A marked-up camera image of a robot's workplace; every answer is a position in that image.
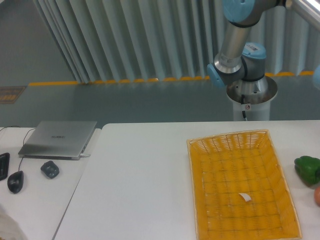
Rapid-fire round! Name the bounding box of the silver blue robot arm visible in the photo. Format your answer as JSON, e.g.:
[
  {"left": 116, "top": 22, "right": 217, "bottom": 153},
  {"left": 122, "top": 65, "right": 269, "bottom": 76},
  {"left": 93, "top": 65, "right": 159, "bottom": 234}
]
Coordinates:
[{"left": 207, "top": 0, "right": 320, "bottom": 87}]

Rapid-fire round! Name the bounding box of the yellow wicker basket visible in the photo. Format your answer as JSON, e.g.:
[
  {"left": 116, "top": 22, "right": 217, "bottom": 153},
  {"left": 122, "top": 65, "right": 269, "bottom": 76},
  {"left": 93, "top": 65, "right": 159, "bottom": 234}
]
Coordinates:
[{"left": 187, "top": 129, "right": 302, "bottom": 240}]

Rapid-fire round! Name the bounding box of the white paper label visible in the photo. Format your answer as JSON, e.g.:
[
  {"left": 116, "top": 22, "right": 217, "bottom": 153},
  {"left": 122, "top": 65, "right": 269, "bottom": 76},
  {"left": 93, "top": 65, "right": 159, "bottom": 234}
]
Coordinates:
[{"left": 239, "top": 192, "right": 252, "bottom": 202}]

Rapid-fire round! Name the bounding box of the silver closed laptop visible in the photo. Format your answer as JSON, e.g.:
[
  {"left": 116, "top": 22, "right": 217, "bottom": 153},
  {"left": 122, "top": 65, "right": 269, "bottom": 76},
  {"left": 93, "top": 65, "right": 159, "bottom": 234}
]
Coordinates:
[{"left": 18, "top": 121, "right": 97, "bottom": 160}]

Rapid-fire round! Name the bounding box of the small black plastic holder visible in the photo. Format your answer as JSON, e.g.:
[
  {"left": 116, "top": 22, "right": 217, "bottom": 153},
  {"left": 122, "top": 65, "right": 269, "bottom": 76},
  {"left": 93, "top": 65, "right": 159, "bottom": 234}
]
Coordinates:
[{"left": 40, "top": 160, "right": 60, "bottom": 179}]

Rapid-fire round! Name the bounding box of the green bell pepper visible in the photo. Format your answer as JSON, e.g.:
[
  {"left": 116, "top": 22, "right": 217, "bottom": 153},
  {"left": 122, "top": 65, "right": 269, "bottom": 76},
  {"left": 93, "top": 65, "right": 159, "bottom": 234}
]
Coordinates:
[{"left": 294, "top": 155, "right": 320, "bottom": 186}]

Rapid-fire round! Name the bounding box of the black computer mouse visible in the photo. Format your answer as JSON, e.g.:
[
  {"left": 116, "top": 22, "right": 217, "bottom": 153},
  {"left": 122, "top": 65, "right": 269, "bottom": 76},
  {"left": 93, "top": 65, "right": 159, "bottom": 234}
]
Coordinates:
[{"left": 7, "top": 170, "right": 24, "bottom": 194}]

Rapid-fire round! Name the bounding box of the orange round fruit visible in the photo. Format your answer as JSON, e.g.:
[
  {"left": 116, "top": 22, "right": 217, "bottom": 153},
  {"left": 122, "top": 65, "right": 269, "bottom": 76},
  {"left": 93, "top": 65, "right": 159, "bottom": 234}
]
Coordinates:
[{"left": 313, "top": 186, "right": 320, "bottom": 206}]

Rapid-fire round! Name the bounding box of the white cloth bag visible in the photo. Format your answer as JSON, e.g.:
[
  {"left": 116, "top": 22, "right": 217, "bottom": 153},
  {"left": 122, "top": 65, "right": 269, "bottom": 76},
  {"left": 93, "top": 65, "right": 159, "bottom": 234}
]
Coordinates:
[{"left": 0, "top": 212, "right": 26, "bottom": 240}]

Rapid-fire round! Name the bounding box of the black pedestal cable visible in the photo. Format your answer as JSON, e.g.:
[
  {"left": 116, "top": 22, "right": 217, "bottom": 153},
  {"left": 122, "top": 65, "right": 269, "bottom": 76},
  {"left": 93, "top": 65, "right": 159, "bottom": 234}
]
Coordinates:
[{"left": 240, "top": 93, "right": 249, "bottom": 122}]

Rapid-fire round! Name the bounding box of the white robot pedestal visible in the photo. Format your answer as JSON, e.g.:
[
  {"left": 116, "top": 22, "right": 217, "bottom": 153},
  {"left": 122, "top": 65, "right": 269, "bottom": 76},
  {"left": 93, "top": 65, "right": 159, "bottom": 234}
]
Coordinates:
[{"left": 226, "top": 76, "right": 278, "bottom": 121}]

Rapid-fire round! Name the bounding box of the black mouse cable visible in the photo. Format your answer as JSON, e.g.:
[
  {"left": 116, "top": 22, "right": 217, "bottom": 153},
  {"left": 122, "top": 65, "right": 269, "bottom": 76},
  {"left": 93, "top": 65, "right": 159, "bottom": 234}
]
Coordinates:
[{"left": 0, "top": 125, "right": 37, "bottom": 173}]

